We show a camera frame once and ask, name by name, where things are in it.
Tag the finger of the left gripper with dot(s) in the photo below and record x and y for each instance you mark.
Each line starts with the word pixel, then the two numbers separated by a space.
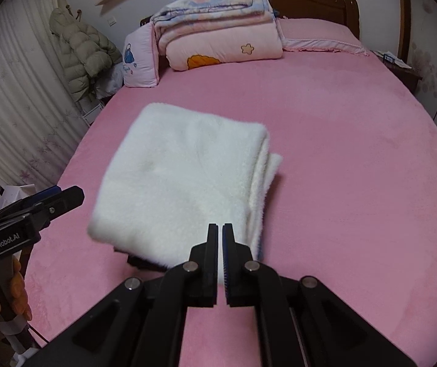
pixel 41 196

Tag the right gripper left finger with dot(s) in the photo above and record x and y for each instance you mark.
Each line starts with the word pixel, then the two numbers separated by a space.
pixel 139 323

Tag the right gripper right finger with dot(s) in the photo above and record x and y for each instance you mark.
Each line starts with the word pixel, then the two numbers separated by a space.
pixel 301 322

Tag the white fluffy cardigan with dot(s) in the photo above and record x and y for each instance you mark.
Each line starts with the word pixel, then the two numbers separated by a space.
pixel 178 171

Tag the white bag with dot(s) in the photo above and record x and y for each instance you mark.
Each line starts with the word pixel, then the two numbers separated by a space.
pixel 16 193

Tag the white curtain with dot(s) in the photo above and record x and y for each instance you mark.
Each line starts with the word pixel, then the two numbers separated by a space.
pixel 40 125

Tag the olive puffer jacket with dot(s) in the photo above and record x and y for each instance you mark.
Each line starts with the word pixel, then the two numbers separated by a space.
pixel 85 54

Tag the pink cushion with blue print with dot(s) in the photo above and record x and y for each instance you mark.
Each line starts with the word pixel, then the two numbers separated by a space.
pixel 141 58

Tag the folded floral blanket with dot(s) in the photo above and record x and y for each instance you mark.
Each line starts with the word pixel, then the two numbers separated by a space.
pixel 184 17

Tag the wooden nightstand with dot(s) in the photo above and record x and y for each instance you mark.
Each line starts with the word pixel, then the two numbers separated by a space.
pixel 407 76

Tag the pink pillow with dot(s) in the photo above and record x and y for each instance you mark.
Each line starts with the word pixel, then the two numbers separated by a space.
pixel 306 34

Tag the dark wooden headboard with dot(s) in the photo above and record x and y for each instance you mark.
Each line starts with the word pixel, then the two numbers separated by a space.
pixel 344 12

